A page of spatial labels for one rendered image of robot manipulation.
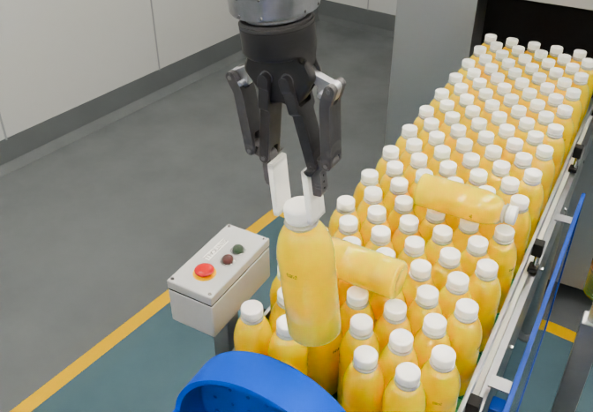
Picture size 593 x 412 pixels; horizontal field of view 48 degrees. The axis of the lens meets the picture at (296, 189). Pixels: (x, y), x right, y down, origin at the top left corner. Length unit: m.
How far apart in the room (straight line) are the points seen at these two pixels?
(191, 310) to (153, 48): 3.33
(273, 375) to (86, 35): 3.37
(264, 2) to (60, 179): 3.18
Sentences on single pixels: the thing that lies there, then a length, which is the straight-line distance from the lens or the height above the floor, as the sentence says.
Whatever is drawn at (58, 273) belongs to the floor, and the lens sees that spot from 3.09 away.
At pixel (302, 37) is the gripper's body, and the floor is 1.68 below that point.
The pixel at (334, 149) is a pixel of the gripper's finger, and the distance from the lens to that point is 0.68.
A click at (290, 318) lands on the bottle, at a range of 0.85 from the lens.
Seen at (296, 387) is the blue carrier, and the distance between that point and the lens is 0.88.
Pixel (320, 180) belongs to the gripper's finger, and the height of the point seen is 1.52.
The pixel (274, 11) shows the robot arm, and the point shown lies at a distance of 0.62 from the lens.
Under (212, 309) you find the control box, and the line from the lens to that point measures 1.21.
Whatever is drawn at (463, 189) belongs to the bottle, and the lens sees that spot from 1.37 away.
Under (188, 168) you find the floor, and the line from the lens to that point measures 3.66.
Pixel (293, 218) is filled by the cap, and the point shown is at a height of 1.46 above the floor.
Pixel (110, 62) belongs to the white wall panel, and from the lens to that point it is 4.23.
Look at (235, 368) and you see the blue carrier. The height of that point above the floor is 1.23.
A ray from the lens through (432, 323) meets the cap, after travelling 1.16.
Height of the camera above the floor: 1.91
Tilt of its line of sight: 34 degrees down
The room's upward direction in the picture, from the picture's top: straight up
